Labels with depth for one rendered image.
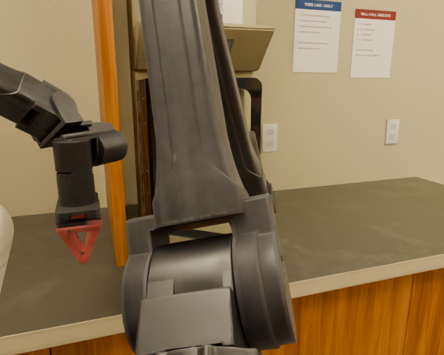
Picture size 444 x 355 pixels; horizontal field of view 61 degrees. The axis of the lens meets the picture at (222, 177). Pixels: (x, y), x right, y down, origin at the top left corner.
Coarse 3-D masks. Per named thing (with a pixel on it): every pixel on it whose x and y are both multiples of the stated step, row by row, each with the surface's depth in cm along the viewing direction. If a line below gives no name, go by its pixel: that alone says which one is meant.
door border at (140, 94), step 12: (144, 84) 92; (144, 96) 92; (144, 108) 93; (144, 120) 94; (144, 132) 95; (144, 144) 95; (144, 156) 96; (144, 168) 97; (144, 180) 98; (144, 192) 99
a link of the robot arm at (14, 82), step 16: (0, 64) 55; (0, 80) 54; (16, 80) 55; (32, 80) 57; (0, 96) 54; (16, 96) 54; (32, 96) 56; (48, 96) 58; (0, 112) 56; (16, 112) 57; (32, 112) 59; (48, 112) 57; (32, 128) 59; (48, 128) 60
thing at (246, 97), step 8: (240, 80) 83; (248, 80) 83; (256, 80) 82; (240, 88) 84; (248, 88) 83; (256, 88) 83; (240, 96) 84; (248, 96) 84; (256, 96) 83; (248, 104) 84; (256, 104) 83; (248, 112) 84; (256, 112) 84; (152, 120) 93; (248, 120) 85; (256, 120) 84; (152, 128) 94; (248, 128) 85; (256, 128) 85; (152, 136) 94; (256, 136) 85; (152, 144) 95; (152, 152) 95; (152, 160) 96; (152, 168) 96; (152, 176) 97; (152, 184) 97; (152, 192) 98; (152, 200) 98; (152, 208) 99; (224, 224) 93; (176, 232) 98; (184, 232) 97; (192, 232) 96; (200, 232) 96; (208, 232) 95; (216, 232) 94; (224, 232) 93
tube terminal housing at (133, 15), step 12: (132, 0) 89; (252, 0) 98; (132, 12) 89; (252, 12) 99; (132, 24) 90; (252, 24) 99; (132, 36) 91; (132, 48) 93; (132, 60) 95; (132, 72) 97; (144, 72) 93; (240, 72) 101; (252, 72) 102; (132, 84) 99; (132, 96) 101; (132, 108) 104; (180, 240) 107
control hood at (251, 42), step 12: (228, 24) 86; (240, 24) 87; (228, 36) 88; (240, 36) 89; (252, 36) 90; (264, 36) 90; (240, 48) 92; (252, 48) 93; (264, 48) 94; (144, 60) 88; (240, 60) 95; (252, 60) 96
